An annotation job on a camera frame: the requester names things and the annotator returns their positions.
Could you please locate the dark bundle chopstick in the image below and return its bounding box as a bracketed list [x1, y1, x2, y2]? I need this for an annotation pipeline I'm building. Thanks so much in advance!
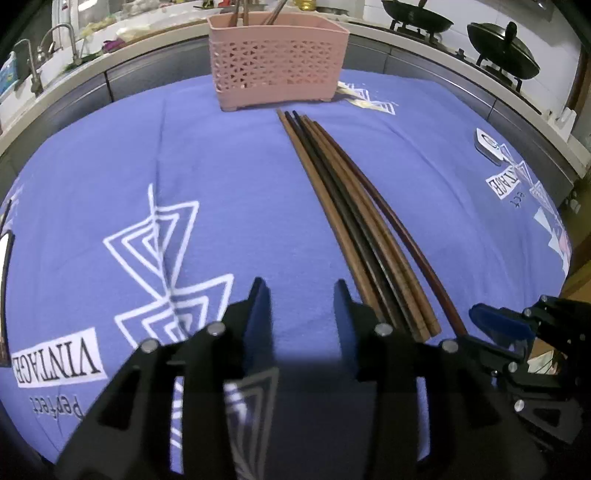
[283, 111, 409, 333]

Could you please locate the reddish bundle chopstick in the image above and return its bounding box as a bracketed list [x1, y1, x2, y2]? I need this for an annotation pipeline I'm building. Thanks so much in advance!
[301, 116, 441, 342]

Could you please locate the light brown bundle chopstick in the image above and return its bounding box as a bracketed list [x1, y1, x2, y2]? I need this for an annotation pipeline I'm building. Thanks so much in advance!
[290, 112, 431, 342]

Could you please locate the single brown wooden chopstick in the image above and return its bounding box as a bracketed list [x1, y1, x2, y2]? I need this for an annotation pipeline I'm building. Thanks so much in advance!
[263, 0, 287, 25]

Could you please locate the chrome kitchen faucet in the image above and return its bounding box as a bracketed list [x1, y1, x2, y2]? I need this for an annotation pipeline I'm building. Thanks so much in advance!
[12, 38, 43, 96]

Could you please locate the white square hub device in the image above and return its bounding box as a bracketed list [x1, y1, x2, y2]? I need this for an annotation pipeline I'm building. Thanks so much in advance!
[475, 128, 504, 166]

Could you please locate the blue printed tablecloth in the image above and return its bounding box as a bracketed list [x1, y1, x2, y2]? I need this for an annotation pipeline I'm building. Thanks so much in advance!
[1, 71, 572, 479]

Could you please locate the smartphone on table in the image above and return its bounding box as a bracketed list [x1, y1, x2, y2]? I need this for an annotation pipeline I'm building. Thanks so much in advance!
[0, 230, 14, 368]

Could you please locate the black lidded wok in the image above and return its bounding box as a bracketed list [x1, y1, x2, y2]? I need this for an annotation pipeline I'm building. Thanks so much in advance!
[467, 21, 540, 92]

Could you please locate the pink perforated utensil basket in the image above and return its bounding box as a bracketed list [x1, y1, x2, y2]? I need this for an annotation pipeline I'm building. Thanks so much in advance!
[207, 12, 349, 111]

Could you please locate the black wok with handle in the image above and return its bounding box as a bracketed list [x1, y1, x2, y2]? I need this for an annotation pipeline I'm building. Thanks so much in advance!
[382, 0, 454, 35]

